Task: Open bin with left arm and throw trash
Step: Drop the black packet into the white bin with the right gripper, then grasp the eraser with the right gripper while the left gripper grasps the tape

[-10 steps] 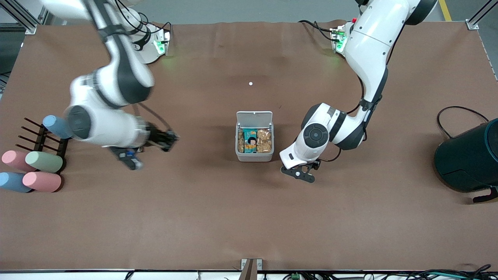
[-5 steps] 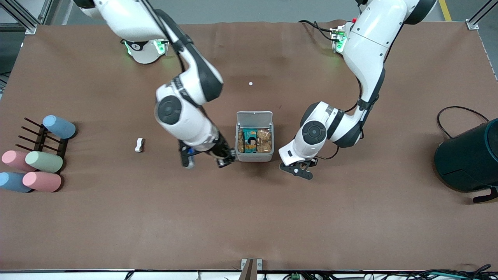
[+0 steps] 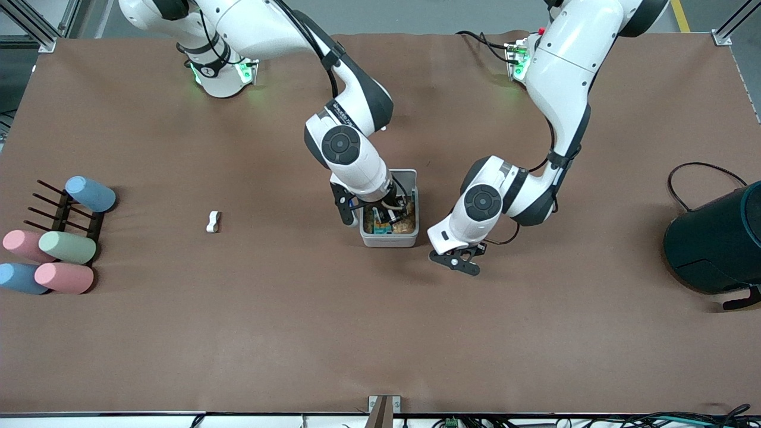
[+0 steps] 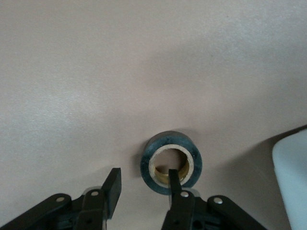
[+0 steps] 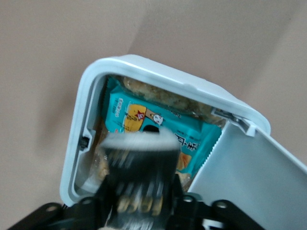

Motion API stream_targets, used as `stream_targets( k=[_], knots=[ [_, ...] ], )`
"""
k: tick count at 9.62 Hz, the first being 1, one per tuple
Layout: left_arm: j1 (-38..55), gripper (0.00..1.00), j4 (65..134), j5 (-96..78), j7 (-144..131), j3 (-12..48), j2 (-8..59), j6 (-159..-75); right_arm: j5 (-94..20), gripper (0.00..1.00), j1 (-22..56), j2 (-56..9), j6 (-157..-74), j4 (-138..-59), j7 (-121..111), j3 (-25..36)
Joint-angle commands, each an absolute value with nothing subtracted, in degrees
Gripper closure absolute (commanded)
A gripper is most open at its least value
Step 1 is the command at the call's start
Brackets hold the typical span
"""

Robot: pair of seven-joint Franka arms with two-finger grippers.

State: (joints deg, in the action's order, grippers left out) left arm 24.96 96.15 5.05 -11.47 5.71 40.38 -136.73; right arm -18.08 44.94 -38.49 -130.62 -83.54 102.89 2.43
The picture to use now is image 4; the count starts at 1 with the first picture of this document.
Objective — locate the black tape roll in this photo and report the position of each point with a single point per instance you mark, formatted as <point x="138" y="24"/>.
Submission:
<point x="146" y="167"/>

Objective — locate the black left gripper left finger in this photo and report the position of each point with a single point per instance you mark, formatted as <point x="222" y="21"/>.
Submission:
<point x="112" y="189"/>

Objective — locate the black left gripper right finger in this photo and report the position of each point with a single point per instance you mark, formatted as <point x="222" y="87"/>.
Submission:
<point x="182" y="210"/>

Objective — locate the white square trash bin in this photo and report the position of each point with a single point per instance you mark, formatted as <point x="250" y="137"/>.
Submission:
<point x="292" y="179"/>

